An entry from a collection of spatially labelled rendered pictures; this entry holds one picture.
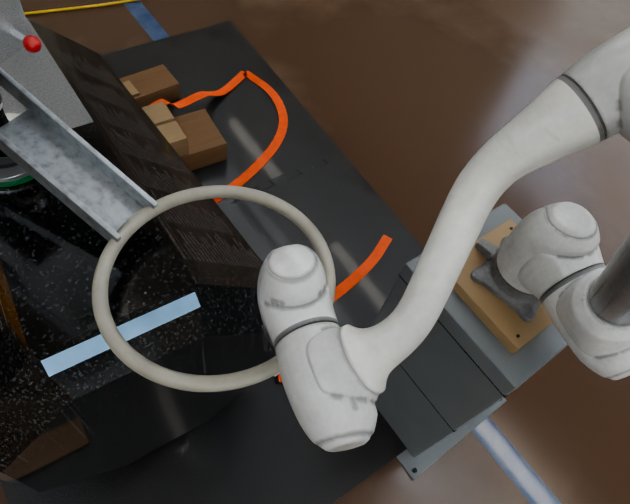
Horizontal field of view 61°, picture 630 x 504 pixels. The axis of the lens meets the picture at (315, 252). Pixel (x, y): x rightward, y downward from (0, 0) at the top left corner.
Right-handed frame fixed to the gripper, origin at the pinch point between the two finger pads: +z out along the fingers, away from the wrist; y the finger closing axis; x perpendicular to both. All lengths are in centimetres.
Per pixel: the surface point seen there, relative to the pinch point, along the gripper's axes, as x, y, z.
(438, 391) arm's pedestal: -42, -19, 43
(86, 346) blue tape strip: 27.2, 31.6, -0.3
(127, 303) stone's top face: 15.9, 34.0, -2.1
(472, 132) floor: -189, 66, 88
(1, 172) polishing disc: 21, 78, -9
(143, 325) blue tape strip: 15.8, 29.1, 1.0
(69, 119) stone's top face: -1, 88, -7
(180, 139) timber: -49, 126, 56
